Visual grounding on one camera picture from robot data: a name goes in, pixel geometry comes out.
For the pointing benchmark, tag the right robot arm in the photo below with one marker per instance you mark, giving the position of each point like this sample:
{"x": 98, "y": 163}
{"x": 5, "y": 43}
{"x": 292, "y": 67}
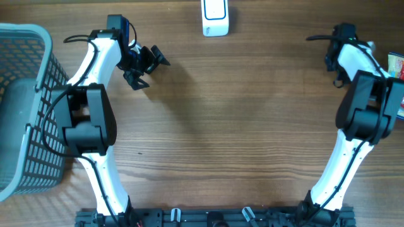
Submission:
{"x": 366, "y": 115}

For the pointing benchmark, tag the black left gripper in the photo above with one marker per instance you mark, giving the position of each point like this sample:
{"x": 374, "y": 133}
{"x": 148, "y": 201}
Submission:
{"x": 132, "y": 77}

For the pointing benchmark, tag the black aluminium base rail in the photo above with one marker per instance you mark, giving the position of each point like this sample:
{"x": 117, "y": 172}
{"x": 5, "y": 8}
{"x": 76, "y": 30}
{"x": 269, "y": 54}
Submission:
{"x": 272, "y": 216}

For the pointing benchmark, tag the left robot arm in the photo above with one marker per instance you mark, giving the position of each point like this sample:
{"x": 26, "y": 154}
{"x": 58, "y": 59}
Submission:
{"x": 85, "y": 121}

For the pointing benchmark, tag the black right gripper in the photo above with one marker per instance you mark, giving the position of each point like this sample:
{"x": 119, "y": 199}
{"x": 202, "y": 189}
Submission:
{"x": 341, "y": 75}

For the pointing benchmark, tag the white barcode scanner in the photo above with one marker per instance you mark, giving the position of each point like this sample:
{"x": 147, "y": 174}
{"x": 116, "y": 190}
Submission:
{"x": 215, "y": 17}

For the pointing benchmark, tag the grey plastic mesh basket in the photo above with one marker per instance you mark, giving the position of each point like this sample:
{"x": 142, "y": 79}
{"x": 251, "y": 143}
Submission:
{"x": 29, "y": 71}

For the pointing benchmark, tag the yellow snack bag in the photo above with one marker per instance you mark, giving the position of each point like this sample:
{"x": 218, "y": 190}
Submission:
{"x": 395, "y": 65}

